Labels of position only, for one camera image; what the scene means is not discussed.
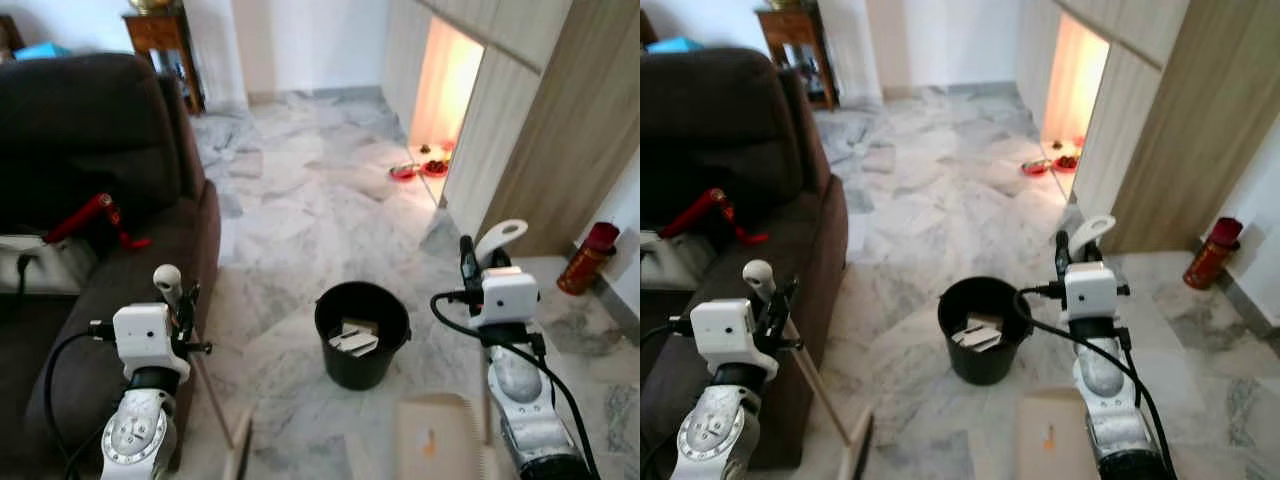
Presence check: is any brown wooden side table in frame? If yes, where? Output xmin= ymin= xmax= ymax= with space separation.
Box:
xmin=756 ymin=4 xmax=840 ymax=111
xmin=122 ymin=7 xmax=207 ymax=116

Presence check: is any red fire extinguisher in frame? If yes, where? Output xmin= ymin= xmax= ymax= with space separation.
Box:
xmin=1182 ymin=216 xmax=1245 ymax=292
xmin=556 ymin=221 xmax=622 ymax=297

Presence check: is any black plastic bucket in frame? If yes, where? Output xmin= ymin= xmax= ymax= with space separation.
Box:
xmin=313 ymin=280 xmax=413 ymax=392
xmin=936 ymin=275 xmax=1034 ymax=387

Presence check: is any wooden handled broom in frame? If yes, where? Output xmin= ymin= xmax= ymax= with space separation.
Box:
xmin=742 ymin=258 xmax=875 ymax=480
xmin=152 ymin=263 xmax=255 ymax=480

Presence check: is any light wood grain cabinet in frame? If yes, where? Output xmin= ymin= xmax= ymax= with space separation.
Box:
xmin=1014 ymin=0 xmax=1280 ymax=257
xmin=381 ymin=0 xmax=641 ymax=258

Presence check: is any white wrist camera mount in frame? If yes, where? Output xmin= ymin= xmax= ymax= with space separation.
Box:
xmin=112 ymin=302 xmax=192 ymax=381
xmin=470 ymin=266 xmax=542 ymax=330
xmin=689 ymin=297 xmax=778 ymax=378
xmin=1062 ymin=261 xmax=1120 ymax=324

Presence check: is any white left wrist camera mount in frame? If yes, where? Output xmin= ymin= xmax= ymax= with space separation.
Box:
xmin=689 ymin=297 xmax=778 ymax=378
xmin=112 ymin=302 xmax=192 ymax=381

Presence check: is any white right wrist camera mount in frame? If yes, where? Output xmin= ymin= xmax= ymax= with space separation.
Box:
xmin=470 ymin=266 xmax=542 ymax=330
xmin=1062 ymin=261 xmax=1120 ymax=324

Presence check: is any dark brown fabric sofa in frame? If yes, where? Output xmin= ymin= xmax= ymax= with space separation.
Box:
xmin=0 ymin=51 xmax=224 ymax=480
xmin=640 ymin=46 xmax=850 ymax=473

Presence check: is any red handled tool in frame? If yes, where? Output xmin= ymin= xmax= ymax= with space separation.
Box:
xmin=684 ymin=187 xmax=771 ymax=247
xmin=44 ymin=192 xmax=153 ymax=252

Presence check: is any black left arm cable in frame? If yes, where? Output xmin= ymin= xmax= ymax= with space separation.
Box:
xmin=41 ymin=318 xmax=119 ymax=480
xmin=640 ymin=314 xmax=696 ymax=480

